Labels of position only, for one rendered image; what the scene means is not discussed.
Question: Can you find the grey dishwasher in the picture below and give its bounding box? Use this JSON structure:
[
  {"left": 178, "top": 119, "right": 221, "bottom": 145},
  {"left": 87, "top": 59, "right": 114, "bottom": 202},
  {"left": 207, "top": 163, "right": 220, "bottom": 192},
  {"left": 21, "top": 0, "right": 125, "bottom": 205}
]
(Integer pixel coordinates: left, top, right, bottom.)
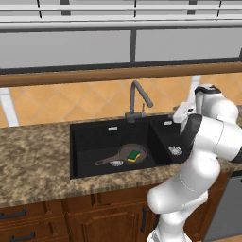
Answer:
[{"left": 202, "top": 171, "right": 242, "bottom": 242}]

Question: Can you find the yellow and green sponge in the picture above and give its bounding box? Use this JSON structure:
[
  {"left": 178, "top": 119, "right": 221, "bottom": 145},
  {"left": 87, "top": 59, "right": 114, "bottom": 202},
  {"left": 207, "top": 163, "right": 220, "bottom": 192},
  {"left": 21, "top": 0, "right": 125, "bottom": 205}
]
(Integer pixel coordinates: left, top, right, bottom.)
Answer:
[{"left": 126, "top": 149, "right": 142, "bottom": 164}]

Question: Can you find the wooden drawer front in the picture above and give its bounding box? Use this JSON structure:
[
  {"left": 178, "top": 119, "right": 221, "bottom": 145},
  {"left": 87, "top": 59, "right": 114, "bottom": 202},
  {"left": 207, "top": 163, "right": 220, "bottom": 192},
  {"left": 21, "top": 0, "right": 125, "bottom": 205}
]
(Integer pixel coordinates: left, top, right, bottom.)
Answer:
[
  {"left": 0, "top": 216, "right": 70, "bottom": 242},
  {"left": 0, "top": 199, "right": 64, "bottom": 223}
]

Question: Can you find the black drawer handle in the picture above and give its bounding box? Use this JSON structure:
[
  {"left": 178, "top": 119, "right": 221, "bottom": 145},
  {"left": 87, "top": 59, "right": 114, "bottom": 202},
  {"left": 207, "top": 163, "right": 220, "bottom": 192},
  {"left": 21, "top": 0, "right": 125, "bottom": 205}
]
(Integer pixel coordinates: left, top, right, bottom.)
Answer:
[
  {"left": 9, "top": 232, "right": 36, "bottom": 242},
  {"left": 0, "top": 208, "right": 28, "bottom": 221}
]

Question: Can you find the wooden window sill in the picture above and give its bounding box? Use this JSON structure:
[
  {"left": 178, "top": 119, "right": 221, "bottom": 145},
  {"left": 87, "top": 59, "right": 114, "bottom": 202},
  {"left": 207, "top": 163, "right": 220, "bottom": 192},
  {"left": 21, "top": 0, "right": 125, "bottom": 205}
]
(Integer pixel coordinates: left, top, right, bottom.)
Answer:
[{"left": 0, "top": 61, "right": 242, "bottom": 89}]

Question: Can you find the black cupboard door handle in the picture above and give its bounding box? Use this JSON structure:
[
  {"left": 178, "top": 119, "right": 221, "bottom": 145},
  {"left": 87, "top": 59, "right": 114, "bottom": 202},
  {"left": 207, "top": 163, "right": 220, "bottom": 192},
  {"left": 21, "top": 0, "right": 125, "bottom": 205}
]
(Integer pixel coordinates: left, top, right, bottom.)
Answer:
[{"left": 139, "top": 205, "right": 148, "bottom": 234}]

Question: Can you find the black double sink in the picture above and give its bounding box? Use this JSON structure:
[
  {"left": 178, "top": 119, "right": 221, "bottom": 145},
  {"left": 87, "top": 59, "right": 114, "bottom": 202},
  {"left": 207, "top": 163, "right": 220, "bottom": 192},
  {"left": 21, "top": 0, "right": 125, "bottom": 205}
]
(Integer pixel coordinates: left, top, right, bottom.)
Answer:
[{"left": 69, "top": 114, "right": 194, "bottom": 180}]

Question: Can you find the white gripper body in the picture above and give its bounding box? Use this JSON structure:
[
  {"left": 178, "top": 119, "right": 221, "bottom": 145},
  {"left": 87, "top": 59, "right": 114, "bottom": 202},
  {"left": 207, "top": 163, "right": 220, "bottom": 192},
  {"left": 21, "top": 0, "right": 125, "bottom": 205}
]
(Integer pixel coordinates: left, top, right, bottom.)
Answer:
[{"left": 172, "top": 100, "right": 193, "bottom": 125}]

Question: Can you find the grey sink tap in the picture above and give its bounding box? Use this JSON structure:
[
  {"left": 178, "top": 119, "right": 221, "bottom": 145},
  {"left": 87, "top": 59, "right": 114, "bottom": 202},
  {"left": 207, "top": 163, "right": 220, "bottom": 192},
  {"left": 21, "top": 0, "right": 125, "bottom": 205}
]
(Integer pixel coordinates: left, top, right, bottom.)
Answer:
[{"left": 124, "top": 80, "right": 155, "bottom": 124}]

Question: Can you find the grey framed window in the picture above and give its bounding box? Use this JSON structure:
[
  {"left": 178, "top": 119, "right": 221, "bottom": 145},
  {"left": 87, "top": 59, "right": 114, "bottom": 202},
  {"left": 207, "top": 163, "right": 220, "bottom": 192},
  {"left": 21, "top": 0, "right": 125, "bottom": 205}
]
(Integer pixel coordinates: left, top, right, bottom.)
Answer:
[{"left": 0, "top": 0, "right": 242, "bottom": 76}]

